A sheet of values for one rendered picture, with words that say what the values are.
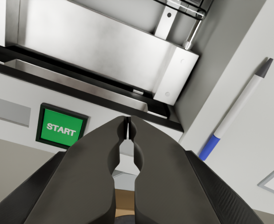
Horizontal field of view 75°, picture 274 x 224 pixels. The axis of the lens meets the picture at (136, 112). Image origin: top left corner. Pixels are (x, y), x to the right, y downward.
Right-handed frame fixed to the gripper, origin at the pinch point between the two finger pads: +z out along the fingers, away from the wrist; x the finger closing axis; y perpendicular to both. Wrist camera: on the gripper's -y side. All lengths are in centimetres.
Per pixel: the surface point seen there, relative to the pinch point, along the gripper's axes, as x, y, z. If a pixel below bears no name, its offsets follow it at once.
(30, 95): -11.5, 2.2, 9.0
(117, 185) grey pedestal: -3.7, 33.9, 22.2
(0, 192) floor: -124, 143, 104
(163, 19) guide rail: 5.0, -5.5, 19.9
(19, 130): -14.2, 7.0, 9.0
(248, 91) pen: 12.8, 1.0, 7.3
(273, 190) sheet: 21.9, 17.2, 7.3
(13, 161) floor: -99, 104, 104
